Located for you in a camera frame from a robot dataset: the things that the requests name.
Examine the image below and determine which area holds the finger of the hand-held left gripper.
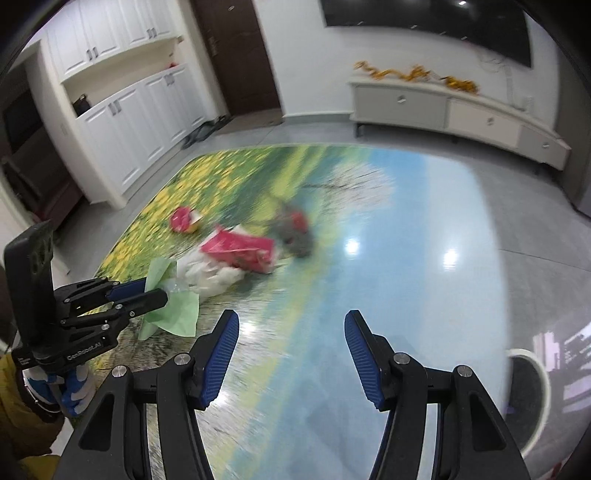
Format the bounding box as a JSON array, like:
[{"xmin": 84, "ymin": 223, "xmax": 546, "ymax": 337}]
[
  {"xmin": 59, "ymin": 290, "xmax": 169, "ymax": 329},
  {"xmin": 54, "ymin": 277, "xmax": 149, "ymax": 311}
]

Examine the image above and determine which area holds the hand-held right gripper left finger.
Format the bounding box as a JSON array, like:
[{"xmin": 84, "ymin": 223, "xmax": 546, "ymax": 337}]
[{"xmin": 59, "ymin": 309, "xmax": 241, "ymax": 480}]

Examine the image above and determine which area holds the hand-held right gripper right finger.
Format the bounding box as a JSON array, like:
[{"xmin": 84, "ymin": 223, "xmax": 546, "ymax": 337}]
[{"xmin": 344, "ymin": 310, "xmax": 532, "ymax": 480}]

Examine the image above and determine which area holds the green paper sheet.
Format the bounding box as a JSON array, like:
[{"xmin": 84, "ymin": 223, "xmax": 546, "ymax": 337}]
[{"xmin": 139, "ymin": 257, "xmax": 200, "ymax": 341}]

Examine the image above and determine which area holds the grey trash bin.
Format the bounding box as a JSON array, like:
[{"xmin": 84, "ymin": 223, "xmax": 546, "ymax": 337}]
[{"xmin": 505, "ymin": 348, "xmax": 550, "ymax": 455}]

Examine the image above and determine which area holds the person's left hand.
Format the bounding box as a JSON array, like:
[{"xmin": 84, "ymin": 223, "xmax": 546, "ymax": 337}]
[{"xmin": 23, "ymin": 364, "xmax": 95, "ymax": 417}]

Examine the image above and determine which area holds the white plastic bag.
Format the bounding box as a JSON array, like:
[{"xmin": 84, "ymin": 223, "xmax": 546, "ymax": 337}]
[{"xmin": 175, "ymin": 256, "xmax": 245, "ymax": 296}]

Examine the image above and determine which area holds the red crumpled packet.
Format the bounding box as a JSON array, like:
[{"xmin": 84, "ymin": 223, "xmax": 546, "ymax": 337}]
[{"xmin": 169, "ymin": 208, "xmax": 204, "ymax": 233}]

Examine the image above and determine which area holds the red and white wrapper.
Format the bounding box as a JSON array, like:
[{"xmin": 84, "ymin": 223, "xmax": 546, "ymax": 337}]
[{"xmin": 199, "ymin": 226, "xmax": 275, "ymax": 274}]

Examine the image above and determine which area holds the dark wooden furniture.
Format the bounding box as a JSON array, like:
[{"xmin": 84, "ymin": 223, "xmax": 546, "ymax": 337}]
[{"xmin": 0, "ymin": 80, "xmax": 86, "ymax": 227}]

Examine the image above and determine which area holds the grey and red wrapper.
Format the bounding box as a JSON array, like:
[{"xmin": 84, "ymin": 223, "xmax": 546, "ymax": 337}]
[{"xmin": 268, "ymin": 203, "xmax": 315, "ymax": 257}]

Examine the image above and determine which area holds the grey slipper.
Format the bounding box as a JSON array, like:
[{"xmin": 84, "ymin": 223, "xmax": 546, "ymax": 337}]
[{"xmin": 182, "ymin": 127, "xmax": 211, "ymax": 148}]

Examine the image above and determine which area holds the white lower cabinet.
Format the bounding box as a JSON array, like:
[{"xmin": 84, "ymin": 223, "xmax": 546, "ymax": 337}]
[{"xmin": 60, "ymin": 65, "xmax": 211, "ymax": 208}]

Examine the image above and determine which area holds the brown doormat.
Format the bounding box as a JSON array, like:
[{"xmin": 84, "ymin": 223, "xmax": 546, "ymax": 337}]
[{"xmin": 224, "ymin": 113, "xmax": 284, "ymax": 134}]

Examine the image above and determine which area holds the dark brown entrance door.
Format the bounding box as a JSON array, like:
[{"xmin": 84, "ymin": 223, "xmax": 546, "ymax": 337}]
[{"xmin": 191, "ymin": 0, "xmax": 283, "ymax": 121}]

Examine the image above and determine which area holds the white television stand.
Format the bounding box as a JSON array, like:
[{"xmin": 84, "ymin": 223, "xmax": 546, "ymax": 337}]
[{"xmin": 347, "ymin": 76, "xmax": 572, "ymax": 174}]

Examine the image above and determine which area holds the golden dragon figurine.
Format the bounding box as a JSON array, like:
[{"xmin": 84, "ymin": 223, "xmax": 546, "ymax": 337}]
[
  {"xmin": 353, "ymin": 60, "xmax": 393, "ymax": 80},
  {"xmin": 392, "ymin": 65, "xmax": 439, "ymax": 85}
]

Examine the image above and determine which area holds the golden tiger figurine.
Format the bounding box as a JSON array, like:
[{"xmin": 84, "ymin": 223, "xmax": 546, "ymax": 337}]
[{"xmin": 438, "ymin": 76, "xmax": 481, "ymax": 95}]

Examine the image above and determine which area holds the white upper wall cabinet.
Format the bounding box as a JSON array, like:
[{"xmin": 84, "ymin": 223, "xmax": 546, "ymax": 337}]
[{"xmin": 44, "ymin": 0, "xmax": 178, "ymax": 84}]

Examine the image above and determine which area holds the black television cable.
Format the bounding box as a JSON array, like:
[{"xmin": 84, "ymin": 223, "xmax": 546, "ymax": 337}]
[{"xmin": 478, "ymin": 48, "xmax": 515, "ymax": 97}]

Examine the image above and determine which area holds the black wall television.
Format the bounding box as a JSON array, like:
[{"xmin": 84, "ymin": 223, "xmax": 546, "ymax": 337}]
[{"xmin": 320, "ymin": 0, "xmax": 533, "ymax": 69}]

